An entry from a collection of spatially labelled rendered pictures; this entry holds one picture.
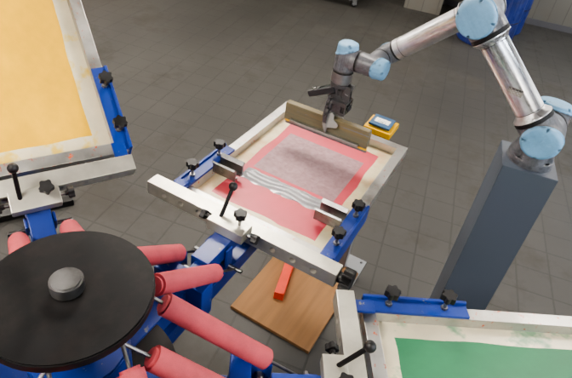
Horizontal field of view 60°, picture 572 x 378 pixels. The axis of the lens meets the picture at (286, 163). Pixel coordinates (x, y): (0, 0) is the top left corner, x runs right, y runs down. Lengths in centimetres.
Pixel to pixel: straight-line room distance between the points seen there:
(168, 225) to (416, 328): 187
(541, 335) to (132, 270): 116
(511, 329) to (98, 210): 234
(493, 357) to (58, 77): 155
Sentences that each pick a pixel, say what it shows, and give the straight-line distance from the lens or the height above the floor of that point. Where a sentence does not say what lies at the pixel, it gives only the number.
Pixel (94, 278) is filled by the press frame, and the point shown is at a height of 132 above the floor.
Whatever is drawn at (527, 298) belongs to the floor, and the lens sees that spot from 324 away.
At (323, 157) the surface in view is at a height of 96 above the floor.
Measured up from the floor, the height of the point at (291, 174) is 96.
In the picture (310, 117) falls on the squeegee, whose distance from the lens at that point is 196.
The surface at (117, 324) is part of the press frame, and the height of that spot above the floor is 132.
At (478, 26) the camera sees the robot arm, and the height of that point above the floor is 164.
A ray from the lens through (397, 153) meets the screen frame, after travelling 209.
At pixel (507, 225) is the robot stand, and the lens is 197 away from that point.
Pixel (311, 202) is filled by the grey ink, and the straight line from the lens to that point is 178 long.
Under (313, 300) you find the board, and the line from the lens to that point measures 270.
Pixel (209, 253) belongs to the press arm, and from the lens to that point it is 144.
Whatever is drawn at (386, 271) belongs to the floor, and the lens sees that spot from 298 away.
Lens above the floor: 209
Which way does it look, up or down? 36 degrees down
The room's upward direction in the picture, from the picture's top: 9 degrees clockwise
